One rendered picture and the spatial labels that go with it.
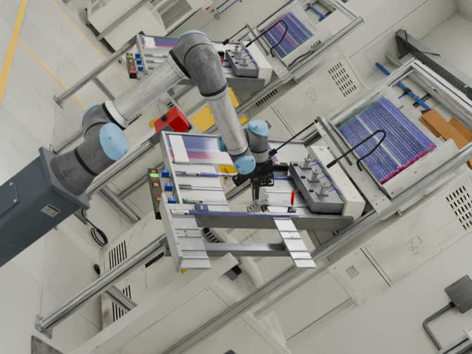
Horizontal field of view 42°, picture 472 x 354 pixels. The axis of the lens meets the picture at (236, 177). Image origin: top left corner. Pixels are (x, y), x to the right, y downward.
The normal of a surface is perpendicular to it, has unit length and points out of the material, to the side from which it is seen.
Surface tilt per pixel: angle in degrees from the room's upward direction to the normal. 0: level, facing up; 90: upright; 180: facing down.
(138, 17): 90
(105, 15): 90
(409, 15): 90
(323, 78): 90
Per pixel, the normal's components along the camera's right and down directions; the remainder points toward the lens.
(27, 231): 0.39, 0.69
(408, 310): -0.56, -0.64
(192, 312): 0.22, 0.51
